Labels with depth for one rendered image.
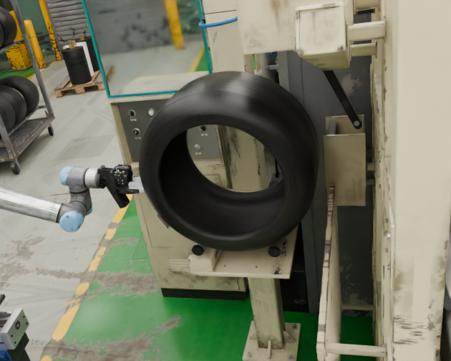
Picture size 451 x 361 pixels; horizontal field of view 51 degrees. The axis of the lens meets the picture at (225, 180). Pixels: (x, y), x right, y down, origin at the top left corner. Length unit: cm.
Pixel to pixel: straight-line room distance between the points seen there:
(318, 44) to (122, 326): 225
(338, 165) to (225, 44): 60
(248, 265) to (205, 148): 81
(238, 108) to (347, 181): 61
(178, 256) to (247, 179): 93
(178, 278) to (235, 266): 110
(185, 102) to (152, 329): 166
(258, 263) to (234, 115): 62
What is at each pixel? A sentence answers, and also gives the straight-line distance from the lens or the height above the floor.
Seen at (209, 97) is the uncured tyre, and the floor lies 147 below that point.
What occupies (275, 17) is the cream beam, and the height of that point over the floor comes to 171.
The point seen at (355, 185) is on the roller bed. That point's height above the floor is 99.
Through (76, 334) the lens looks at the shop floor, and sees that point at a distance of 298.
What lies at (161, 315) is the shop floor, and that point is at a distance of 289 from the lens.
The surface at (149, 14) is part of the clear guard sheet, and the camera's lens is 224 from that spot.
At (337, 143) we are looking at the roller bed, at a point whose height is 117.
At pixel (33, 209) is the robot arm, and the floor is 114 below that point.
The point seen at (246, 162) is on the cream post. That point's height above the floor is 107.
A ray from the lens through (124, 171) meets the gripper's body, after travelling 176.
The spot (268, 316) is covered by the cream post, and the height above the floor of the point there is 24.
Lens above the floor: 188
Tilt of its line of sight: 27 degrees down
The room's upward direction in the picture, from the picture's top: 9 degrees counter-clockwise
